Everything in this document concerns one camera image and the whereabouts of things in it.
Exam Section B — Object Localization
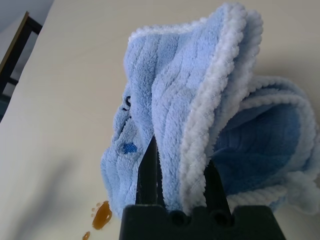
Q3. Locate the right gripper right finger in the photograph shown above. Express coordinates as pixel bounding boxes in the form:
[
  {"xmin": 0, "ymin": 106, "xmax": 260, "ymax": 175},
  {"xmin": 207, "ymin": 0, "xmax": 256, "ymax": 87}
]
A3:
[{"xmin": 203, "ymin": 159, "xmax": 233, "ymax": 216}]

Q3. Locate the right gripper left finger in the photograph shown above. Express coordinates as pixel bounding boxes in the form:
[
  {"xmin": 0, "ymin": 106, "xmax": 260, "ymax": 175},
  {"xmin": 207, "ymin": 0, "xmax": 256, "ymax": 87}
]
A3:
[{"xmin": 134, "ymin": 135, "xmax": 165, "ymax": 208}]

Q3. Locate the light blue fluffy rag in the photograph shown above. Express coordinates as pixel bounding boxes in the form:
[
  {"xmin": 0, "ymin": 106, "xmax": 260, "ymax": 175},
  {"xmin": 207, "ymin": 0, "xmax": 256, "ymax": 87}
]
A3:
[{"xmin": 99, "ymin": 1, "xmax": 320, "ymax": 216}]

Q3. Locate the large brown liquid puddle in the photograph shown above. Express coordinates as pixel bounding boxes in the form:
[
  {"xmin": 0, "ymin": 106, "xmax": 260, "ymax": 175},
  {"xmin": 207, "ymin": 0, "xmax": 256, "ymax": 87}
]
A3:
[{"xmin": 91, "ymin": 200, "xmax": 114, "ymax": 230}]

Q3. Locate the side table with black frame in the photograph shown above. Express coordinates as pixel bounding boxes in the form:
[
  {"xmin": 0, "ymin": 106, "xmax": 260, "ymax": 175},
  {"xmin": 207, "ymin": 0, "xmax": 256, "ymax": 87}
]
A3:
[{"xmin": 0, "ymin": 10, "xmax": 43, "ymax": 121}]

